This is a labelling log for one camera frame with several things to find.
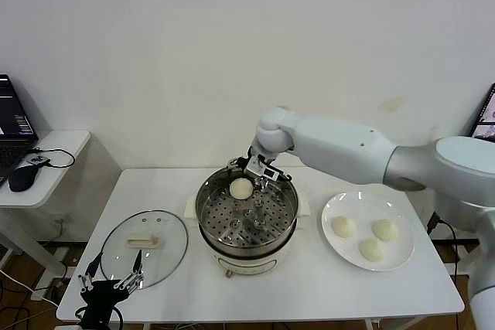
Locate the thin black hub cable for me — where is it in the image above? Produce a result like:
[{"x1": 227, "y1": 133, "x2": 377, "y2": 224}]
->
[{"x1": 32, "y1": 147, "x2": 77, "y2": 170}]

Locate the white round plate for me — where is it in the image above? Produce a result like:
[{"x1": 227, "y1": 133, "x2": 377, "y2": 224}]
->
[{"x1": 320, "y1": 190, "x2": 415, "y2": 272}]

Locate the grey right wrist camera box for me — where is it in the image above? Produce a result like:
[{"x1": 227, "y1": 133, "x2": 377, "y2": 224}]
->
[{"x1": 244, "y1": 162, "x2": 280, "y2": 183}]

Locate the round glass pot lid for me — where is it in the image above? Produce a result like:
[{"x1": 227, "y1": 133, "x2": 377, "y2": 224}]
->
[{"x1": 99, "y1": 209, "x2": 189, "y2": 291}]

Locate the small black usb hub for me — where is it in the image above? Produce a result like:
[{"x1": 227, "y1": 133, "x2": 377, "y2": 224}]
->
[{"x1": 25, "y1": 153, "x2": 52, "y2": 168}]

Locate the black cable with adapter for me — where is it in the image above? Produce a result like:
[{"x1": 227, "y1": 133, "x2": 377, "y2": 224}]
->
[{"x1": 426, "y1": 212, "x2": 459, "y2": 288}]

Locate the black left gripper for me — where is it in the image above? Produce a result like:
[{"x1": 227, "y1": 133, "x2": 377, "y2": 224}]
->
[{"x1": 78, "y1": 248, "x2": 145, "y2": 327}]

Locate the black laptop with dark terminal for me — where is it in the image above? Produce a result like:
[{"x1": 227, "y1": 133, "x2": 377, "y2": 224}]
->
[{"x1": 0, "y1": 73, "x2": 41, "y2": 188}]

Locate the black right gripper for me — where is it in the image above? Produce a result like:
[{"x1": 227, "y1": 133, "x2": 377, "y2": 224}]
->
[{"x1": 227, "y1": 147, "x2": 279, "y2": 194}]

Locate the white floor cable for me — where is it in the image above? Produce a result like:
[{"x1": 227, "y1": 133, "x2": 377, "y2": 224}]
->
[{"x1": 0, "y1": 267, "x2": 59, "y2": 306}]

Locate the black computer mouse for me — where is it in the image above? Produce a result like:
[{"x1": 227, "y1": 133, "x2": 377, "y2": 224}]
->
[{"x1": 9, "y1": 165, "x2": 39, "y2": 193}]

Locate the white side desk with mouse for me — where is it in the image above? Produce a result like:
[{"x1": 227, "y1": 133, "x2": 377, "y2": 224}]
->
[{"x1": 0, "y1": 130, "x2": 92, "y2": 302}]

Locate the white steamed baozi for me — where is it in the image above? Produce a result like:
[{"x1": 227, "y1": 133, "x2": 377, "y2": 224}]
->
[
  {"x1": 229, "y1": 177, "x2": 254, "y2": 200},
  {"x1": 331, "y1": 216, "x2": 357, "y2": 238},
  {"x1": 357, "y1": 238, "x2": 387, "y2": 262},
  {"x1": 371, "y1": 219, "x2": 400, "y2": 241}
]

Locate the perforated steel steamer basket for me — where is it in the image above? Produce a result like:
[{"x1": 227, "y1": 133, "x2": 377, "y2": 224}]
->
[{"x1": 195, "y1": 163, "x2": 300, "y2": 250}]

